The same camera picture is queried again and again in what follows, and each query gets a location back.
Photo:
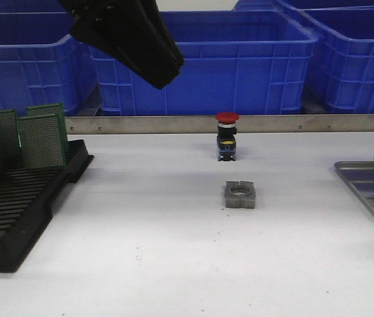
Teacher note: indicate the grey metal clamp block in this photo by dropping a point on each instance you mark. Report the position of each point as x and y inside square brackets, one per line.
[240, 194]

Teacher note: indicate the green perforated circuit board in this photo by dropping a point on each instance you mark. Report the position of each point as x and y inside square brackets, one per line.
[40, 142]
[58, 110]

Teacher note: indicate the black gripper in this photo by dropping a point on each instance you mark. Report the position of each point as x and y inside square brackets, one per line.
[132, 32]

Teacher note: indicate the blue plastic crate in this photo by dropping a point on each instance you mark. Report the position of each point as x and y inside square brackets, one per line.
[247, 62]
[41, 63]
[341, 71]

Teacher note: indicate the centre blue plastic crate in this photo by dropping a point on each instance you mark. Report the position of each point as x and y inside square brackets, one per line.
[247, 62]

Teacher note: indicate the left rear green circuit board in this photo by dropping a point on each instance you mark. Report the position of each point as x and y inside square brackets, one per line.
[9, 139]

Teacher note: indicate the steel table edge rail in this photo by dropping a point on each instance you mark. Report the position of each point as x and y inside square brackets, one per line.
[85, 125]

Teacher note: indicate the rear left blue crate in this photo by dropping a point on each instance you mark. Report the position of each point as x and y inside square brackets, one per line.
[30, 6]

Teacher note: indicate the left blue plastic crate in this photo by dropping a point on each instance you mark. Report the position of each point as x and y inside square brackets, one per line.
[41, 63]

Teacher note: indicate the rear right blue crate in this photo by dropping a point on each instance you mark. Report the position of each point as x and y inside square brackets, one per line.
[301, 4]

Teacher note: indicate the right blue plastic crate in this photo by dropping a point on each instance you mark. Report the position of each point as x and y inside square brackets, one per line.
[341, 71]

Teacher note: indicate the black slotted board rack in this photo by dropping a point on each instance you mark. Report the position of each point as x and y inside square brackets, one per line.
[26, 197]

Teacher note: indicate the silver metal tray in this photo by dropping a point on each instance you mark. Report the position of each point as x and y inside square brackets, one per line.
[359, 177]

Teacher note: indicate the red emergency stop button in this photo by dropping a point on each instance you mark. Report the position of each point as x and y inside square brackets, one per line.
[226, 135]

